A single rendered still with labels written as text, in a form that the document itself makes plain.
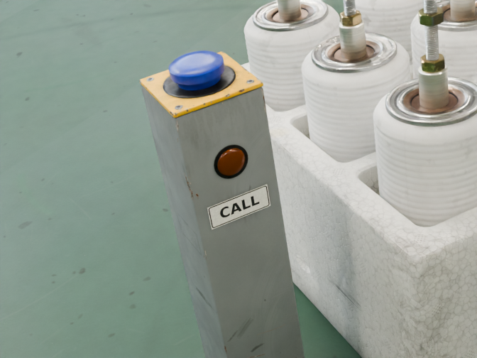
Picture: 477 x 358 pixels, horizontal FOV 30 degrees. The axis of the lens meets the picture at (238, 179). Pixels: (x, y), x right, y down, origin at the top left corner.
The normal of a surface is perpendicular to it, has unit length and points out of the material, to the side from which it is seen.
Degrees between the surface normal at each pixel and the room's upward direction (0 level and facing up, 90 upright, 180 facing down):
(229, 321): 90
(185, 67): 0
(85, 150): 0
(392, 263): 90
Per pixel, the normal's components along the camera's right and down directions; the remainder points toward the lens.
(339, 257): -0.89, 0.35
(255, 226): 0.43, 0.43
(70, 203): -0.15, -0.83
